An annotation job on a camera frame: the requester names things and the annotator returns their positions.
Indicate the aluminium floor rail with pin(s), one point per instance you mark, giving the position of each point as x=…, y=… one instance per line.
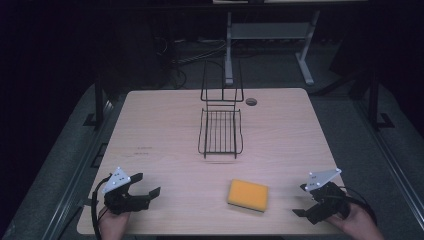
x=76, y=176
x=393, y=166

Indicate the yellow sponge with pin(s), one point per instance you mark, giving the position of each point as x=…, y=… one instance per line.
x=248, y=194

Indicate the black metal post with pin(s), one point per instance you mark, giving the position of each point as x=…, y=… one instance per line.
x=375, y=106
x=99, y=103

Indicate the white metal stand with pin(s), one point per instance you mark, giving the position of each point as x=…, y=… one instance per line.
x=266, y=30

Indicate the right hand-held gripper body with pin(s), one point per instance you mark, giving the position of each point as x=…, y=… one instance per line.
x=331, y=201

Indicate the person's left hand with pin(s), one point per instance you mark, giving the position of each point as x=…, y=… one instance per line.
x=113, y=226

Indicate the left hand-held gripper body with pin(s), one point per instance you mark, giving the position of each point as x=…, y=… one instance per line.
x=120, y=201

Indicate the person's right hand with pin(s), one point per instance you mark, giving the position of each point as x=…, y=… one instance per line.
x=360, y=226

